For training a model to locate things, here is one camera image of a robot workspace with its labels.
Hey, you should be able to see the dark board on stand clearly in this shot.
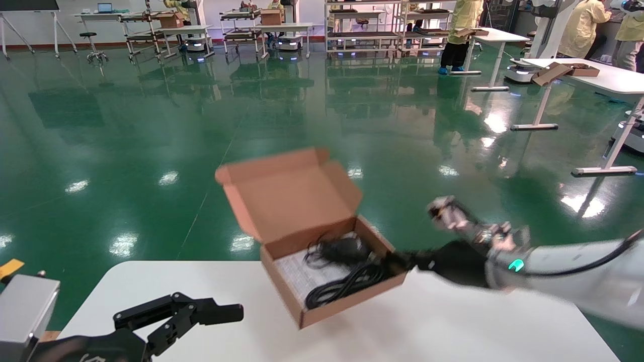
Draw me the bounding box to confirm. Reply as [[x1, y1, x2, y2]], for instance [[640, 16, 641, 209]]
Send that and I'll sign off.
[[0, 0, 78, 60]]

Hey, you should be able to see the person in yellow coat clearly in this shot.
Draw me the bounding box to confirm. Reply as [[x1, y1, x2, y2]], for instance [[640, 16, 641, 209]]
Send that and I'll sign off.
[[438, 0, 485, 75], [557, 0, 612, 59], [615, 0, 644, 72], [163, 0, 193, 24]]

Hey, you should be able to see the white table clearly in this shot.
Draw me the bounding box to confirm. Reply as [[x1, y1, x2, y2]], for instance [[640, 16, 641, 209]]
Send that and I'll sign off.
[[254, 23, 314, 59], [158, 25, 215, 59], [510, 58, 644, 176], [449, 28, 530, 92]]

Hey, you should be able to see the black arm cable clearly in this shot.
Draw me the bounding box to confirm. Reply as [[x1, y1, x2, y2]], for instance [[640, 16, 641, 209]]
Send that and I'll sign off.
[[527, 228, 644, 278]]

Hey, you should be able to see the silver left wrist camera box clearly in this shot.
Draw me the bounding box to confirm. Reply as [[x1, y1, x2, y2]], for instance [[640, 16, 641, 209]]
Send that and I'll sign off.
[[0, 274, 61, 362]]

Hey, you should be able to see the brown cardboard storage box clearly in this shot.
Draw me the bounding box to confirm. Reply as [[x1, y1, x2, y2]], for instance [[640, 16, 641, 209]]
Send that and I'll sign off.
[[215, 147, 409, 330]]

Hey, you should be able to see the black stool with chrome base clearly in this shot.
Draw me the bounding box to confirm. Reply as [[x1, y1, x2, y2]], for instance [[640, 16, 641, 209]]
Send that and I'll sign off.
[[79, 32, 109, 65]]

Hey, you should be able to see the tall metal shelf rack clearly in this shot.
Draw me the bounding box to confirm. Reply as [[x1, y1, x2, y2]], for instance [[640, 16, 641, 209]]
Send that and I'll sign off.
[[324, 0, 404, 54], [400, 0, 485, 52]]

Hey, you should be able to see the long white desk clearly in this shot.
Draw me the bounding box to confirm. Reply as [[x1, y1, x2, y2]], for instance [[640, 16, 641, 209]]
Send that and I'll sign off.
[[72, 12, 132, 25]]

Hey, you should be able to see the thick black power cable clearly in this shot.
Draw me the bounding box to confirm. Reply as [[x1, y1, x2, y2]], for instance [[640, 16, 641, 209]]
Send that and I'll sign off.
[[304, 260, 404, 311]]

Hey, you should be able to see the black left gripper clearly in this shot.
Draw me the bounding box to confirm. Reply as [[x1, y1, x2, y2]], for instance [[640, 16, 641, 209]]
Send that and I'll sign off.
[[29, 293, 245, 362]]

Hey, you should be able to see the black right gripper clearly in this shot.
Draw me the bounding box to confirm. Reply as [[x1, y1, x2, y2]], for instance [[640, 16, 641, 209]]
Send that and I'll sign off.
[[375, 240, 496, 288]]

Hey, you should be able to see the white wheeled robot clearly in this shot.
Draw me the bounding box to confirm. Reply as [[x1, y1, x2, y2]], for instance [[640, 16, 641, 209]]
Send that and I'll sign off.
[[276, 0, 303, 51], [505, 0, 580, 84], [608, 111, 644, 154], [183, 0, 208, 54]]

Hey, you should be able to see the white printed paper manual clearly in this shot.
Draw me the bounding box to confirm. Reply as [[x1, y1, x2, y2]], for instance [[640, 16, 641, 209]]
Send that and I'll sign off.
[[276, 248, 349, 305]]

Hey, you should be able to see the metal shelf cart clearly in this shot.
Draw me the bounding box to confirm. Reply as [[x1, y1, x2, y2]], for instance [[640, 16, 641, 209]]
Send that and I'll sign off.
[[120, 9, 168, 62], [219, 8, 268, 59]]

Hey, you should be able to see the yellow cable tag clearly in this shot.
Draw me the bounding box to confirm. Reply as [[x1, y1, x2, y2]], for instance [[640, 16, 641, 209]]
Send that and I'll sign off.
[[0, 259, 25, 281]]

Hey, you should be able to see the open flat cardboard box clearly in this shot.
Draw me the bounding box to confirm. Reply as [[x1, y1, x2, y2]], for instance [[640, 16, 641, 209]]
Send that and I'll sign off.
[[532, 61, 601, 87]]

